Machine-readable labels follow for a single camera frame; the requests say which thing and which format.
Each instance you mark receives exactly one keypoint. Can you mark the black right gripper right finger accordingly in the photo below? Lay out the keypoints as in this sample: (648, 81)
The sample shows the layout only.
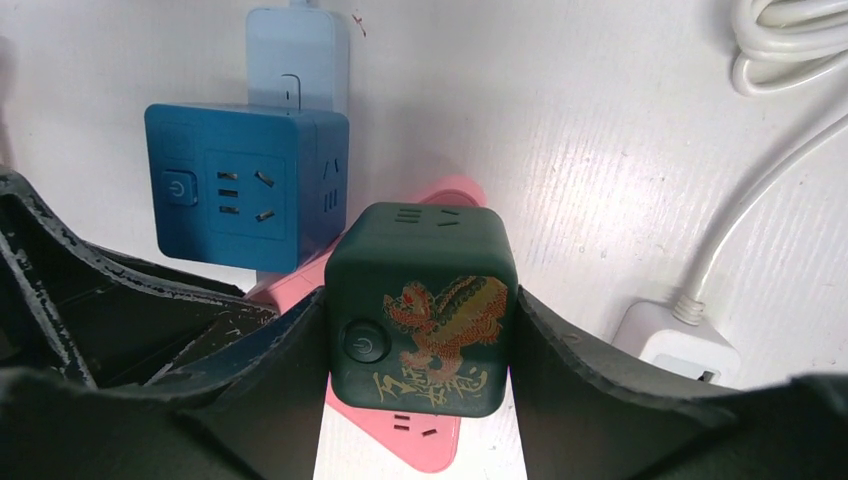
(587, 410)

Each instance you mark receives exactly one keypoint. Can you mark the light blue power strip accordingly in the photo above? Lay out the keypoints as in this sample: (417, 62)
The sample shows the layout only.
(297, 57)

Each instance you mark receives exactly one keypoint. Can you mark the dark green cube socket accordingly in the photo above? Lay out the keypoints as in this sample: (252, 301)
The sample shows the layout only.
(419, 301)

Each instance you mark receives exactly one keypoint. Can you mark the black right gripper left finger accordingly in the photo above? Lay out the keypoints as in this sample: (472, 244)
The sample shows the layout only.
(113, 367)

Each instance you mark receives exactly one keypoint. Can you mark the white power strip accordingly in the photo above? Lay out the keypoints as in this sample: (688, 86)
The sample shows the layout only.
(650, 333)

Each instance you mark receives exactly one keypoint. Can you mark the blue cube socket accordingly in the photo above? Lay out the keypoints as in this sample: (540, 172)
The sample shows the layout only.
(259, 188)

